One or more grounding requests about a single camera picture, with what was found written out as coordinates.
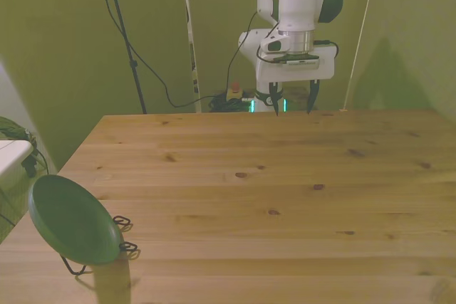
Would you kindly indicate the white box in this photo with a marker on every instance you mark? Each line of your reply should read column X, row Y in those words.
column 12, row 156

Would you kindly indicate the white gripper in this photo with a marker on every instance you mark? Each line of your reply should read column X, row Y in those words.
column 295, row 73

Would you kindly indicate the green round plate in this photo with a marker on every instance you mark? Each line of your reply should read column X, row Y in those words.
column 71, row 218

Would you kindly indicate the black camera tripod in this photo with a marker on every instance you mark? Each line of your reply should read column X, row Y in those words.
column 123, row 30

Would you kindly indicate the white vertical pole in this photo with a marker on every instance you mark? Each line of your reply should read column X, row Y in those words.
column 192, row 51

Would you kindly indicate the red emergency stop button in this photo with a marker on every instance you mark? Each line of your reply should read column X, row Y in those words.
column 235, row 86

